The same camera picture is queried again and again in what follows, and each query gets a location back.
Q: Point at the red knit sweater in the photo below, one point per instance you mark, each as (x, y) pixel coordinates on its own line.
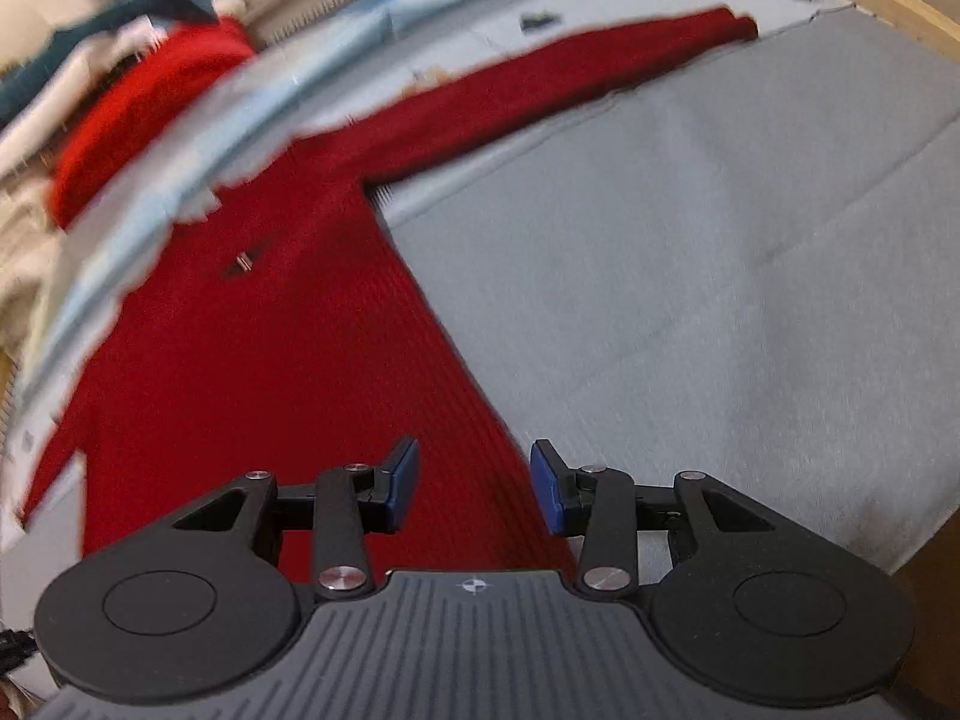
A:
(262, 390)

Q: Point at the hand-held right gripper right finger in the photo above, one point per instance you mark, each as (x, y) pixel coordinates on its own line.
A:
(546, 489)

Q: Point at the grey bed sheet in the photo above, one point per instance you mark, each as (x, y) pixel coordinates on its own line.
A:
(675, 277)

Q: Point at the pale blue blanket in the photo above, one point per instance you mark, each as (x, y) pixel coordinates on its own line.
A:
(187, 157)

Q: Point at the pile of cream blankets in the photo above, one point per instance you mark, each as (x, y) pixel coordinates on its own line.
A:
(22, 255)

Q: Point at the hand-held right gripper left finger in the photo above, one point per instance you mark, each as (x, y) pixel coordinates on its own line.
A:
(405, 481)

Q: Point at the folded red knit garment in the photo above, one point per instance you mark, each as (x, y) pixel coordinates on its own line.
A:
(142, 105)

